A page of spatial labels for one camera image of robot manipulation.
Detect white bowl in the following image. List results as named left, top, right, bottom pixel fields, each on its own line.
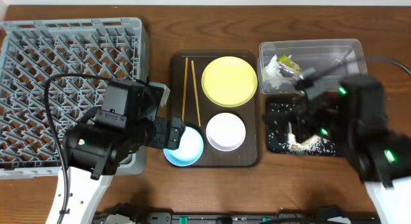
left=205, top=112, right=247, bottom=151

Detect white napkin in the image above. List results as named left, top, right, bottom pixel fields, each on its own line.
left=263, top=55, right=294, bottom=89

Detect green snack wrapper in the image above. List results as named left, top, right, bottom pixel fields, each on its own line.
left=277, top=55, right=302, bottom=75

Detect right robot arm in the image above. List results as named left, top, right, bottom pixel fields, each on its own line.
left=263, top=71, right=410, bottom=223

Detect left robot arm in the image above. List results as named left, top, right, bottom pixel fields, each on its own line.
left=47, top=79, right=185, bottom=223

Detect black waste tray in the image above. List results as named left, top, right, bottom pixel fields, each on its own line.
left=263, top=95, right=344, bottom=157

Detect light blue bowl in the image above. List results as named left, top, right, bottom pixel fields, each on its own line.
left=163, top=126, right=204, bottom=167

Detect rice food scraps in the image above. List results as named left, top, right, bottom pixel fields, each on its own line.
left=269, top=103, right=335, bottom=154

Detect brown serving tray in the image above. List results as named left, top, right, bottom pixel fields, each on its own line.
left=167, top=50, right=261, bottom=168

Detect clear plastic bin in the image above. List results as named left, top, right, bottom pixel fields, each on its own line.
left=258, top=39, right=367, bottom=95

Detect yellow plate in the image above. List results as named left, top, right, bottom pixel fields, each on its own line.
left=201, top=56, right=258, bottom=107

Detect grey dish rack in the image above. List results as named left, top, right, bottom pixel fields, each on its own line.
left=1, top=17, right=150, bottom=180

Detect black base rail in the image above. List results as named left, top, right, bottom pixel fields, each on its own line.
left=92, top=203, right=381, bottom=224

